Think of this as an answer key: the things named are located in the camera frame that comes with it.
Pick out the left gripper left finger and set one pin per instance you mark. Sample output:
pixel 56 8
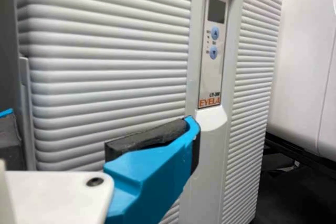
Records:
pixel 9 129

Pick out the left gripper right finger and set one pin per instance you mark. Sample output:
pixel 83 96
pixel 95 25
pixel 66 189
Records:
pixel 147 176

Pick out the white incubator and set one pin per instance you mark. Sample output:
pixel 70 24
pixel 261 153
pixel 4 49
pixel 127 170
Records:
pixel 9 51

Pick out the incubator door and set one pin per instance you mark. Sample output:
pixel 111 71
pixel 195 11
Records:
pixel 105 64

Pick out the black platform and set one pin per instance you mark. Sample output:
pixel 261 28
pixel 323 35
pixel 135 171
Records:
pixel 296 155

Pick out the white box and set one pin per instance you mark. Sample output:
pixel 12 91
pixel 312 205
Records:
pixel 304 64

